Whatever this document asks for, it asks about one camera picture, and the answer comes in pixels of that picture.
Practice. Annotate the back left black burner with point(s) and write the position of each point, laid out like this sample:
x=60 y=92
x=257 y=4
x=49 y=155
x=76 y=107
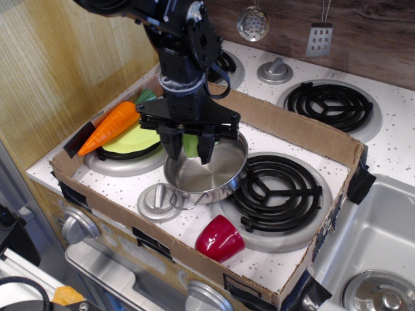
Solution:
x=230 y=64

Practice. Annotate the silver sink drain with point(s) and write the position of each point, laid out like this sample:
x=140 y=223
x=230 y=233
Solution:
x=378 y=290

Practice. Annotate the orange object at bottom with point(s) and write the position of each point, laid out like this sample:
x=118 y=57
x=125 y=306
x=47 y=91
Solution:
x=66 y=295

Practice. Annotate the red toy bell pepper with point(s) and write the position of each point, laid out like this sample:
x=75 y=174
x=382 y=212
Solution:
x=220 y=240

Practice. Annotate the front right black burner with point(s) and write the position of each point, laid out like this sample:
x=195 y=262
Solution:
x=280 y=205

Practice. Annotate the silver oven knob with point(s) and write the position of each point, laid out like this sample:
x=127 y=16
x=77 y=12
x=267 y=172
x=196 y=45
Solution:
x=78 y=226
x=203 y=297

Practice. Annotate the right silver oven knob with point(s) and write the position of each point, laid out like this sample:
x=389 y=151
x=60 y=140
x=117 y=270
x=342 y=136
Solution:
x=203 y=297

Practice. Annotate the orange toy carrot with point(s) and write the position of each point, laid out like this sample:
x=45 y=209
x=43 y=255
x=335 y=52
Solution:
x=118 y=121

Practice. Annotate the small steel pan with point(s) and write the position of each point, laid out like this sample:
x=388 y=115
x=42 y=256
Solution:
x=212 y=182

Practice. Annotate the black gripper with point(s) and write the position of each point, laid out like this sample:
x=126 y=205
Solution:
x=194 y=113

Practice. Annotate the left silver oven knob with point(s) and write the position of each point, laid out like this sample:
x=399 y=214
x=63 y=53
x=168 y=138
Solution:
x=78 y=226

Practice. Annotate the silver knob inside fence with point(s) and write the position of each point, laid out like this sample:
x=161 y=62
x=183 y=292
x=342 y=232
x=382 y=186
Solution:
x=159 y=203

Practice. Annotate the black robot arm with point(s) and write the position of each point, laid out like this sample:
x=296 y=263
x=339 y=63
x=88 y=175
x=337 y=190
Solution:
x=187 y=48

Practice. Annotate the red green toy vegetable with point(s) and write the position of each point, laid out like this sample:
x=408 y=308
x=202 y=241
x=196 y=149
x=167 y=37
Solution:
x=145 y=96

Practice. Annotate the silver oven door handle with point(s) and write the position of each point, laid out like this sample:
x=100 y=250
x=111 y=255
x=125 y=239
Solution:
x=120 y=282

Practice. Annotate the hanging silver strainer spoon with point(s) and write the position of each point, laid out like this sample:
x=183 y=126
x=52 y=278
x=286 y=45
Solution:
x=253 y=23

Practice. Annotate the hanging silver spatula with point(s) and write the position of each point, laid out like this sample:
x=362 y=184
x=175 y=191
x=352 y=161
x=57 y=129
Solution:
x=320 y=35

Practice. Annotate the silver knob at back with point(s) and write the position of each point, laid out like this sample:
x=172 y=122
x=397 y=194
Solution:
x=275 y=72

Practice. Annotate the yellow-green round plate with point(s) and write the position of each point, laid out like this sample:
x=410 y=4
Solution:
x=134 y=139

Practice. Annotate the green toy broccoli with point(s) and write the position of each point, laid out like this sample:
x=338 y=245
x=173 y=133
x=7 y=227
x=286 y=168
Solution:
x=190 y=145

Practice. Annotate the brown cardboard fence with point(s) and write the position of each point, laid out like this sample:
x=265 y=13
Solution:
x=250 y=280

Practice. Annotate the black burner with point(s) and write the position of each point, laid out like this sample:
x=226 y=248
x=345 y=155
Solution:
x=280 y=205
x=339 y=104
x=230 y=64

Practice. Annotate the front left burner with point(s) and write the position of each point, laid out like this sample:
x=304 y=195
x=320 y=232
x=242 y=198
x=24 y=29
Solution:
x=126 y=167

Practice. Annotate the silver sink basin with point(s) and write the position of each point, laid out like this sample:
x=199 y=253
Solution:
x=377 y=234

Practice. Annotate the back right black burner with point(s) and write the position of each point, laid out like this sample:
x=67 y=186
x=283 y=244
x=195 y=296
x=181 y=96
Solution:
x=339 y=104

